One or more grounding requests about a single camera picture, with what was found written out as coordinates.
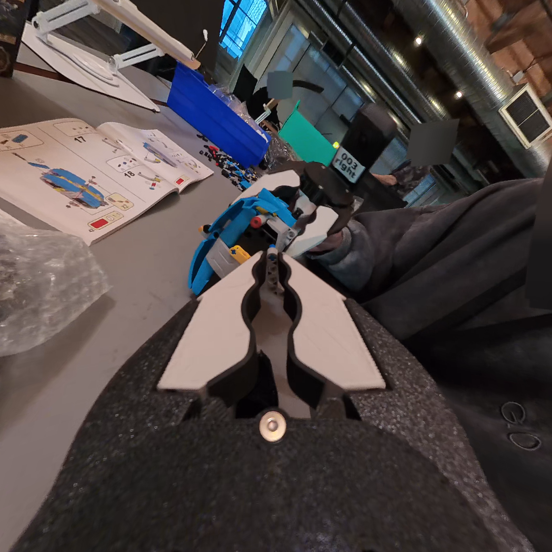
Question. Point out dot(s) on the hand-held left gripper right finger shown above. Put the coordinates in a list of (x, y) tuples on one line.
[(336, 345)]

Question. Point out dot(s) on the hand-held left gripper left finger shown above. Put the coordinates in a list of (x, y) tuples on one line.
[(207, 345)]

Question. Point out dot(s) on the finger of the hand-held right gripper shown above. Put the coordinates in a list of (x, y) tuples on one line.
[(317, 233), (267, 183)]

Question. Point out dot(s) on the grey angled beam assembly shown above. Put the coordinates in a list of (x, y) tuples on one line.
[(272, 267)]

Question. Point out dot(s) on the blue toy brick robot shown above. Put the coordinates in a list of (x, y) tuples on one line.
[(233, 233)]

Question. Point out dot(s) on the grey desk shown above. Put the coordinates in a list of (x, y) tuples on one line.
[(129, 302)]

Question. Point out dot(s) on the white desk stand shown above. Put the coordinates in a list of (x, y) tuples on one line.
[(86, 56)]

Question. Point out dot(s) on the person's right hand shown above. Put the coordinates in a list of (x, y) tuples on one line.
[(334, 241)]

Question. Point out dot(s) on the pile of loose brick pieces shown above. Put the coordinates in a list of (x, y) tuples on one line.
[(233, 166)]

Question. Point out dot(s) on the teal upright panel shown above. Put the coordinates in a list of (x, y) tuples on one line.
[(306, 138)]

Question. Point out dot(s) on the blue storage bin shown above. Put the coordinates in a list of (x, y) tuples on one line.
[(215, 120)]

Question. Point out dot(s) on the black curved bar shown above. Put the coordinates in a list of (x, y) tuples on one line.
[(308, 85)]

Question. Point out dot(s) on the large paned window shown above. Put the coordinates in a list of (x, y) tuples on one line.
[(243, 26)]

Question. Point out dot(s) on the black partition board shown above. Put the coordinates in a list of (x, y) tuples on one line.
[(181, 26)]

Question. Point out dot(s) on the white instruction booklet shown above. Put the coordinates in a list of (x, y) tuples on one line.
[(86, 172)]

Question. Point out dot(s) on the white air vent grille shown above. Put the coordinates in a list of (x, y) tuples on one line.
[(528, 116)]

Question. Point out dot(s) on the dark robot kit box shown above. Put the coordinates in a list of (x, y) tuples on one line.
[(11, 34)]

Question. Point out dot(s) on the silver ventilation duct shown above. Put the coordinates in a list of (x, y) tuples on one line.
[(453, 51)]

